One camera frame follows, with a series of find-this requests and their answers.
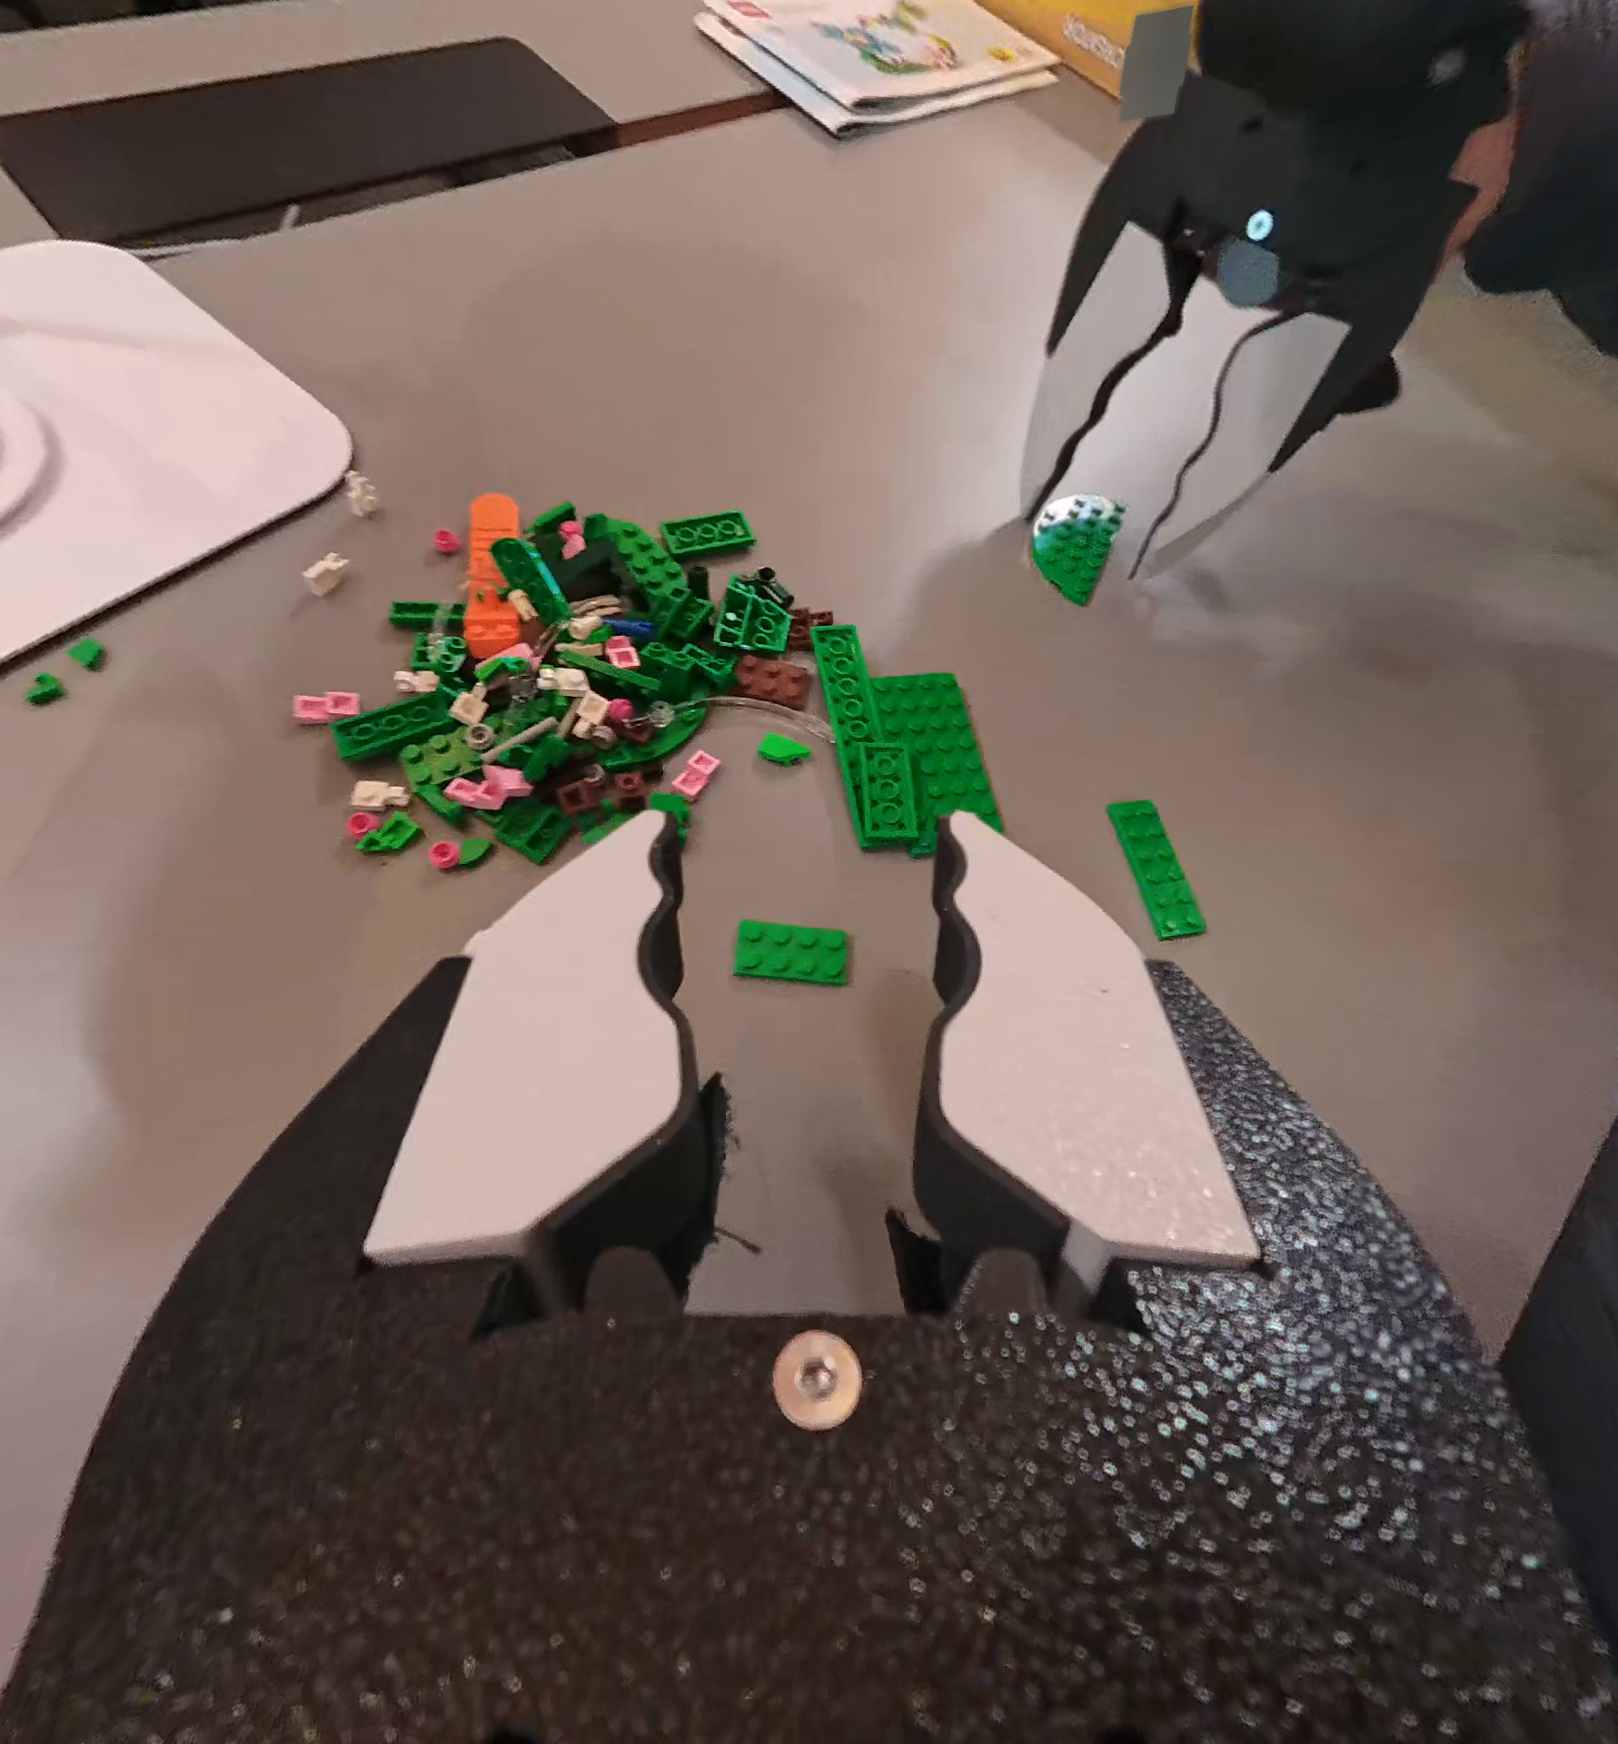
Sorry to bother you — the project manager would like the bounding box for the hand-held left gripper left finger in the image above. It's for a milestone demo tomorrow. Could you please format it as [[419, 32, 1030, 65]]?
[[361, 807, 732, 1316]]

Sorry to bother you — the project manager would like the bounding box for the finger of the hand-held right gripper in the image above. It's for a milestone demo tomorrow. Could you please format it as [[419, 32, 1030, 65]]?
[[1131, 314, 1352, 580], [1020, 221, 1198, 527]]

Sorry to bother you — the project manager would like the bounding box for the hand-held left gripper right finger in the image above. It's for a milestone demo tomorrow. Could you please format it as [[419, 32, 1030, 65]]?
[[888, 811, 1263, 1320]]

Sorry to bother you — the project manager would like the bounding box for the green half-round lego plate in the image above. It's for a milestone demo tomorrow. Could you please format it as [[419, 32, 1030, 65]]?
[[1026, 491, 1127, 608]]

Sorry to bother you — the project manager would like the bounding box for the pile of small lego pieces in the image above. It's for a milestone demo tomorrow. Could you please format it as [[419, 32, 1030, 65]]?
[[294, 491, 841, 874]]

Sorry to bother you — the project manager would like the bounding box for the person's right forearm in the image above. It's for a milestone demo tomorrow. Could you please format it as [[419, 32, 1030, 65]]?
[[1462, 0, 1618, 410]]

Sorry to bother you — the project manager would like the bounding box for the long green lego plate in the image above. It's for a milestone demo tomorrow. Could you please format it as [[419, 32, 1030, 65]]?
[[1105, 799, 1208, 945], [809, 624, 888, 823]]

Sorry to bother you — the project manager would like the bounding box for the short green lego plate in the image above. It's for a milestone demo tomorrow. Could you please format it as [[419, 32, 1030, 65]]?
[[734, 918, 853, 987]]

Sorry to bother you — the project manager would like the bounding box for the yellow lego box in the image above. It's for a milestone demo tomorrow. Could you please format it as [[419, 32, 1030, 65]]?
[[975, 0, 1127, 101]]

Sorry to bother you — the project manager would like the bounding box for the large green lego plate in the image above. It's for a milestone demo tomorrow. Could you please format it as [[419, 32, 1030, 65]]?
[[867, 671, 1011, 858]]

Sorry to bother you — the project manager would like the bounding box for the lego instruction booklet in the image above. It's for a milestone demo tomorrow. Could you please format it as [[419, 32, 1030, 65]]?
[[695, 0, 1064, 138]]

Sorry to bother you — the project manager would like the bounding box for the orange lego brick separator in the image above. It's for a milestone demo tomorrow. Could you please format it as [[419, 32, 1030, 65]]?
[[466, 491, 529, 655]]

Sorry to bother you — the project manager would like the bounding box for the person's right hand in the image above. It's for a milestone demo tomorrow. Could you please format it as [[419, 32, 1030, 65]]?
[[1449, 117, 1522, 257]]

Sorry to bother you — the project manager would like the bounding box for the person's clothed body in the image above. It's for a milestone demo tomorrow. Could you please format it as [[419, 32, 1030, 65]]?
[[1496, 994, 1618, 1711]]

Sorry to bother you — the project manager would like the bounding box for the white desk lamp clear stand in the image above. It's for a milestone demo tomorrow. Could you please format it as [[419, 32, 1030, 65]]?
[[0, 241, 356, 704]]

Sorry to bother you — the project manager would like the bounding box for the black desk cable flap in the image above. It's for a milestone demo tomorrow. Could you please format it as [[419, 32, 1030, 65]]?
[[0, 36, 620, 251]]

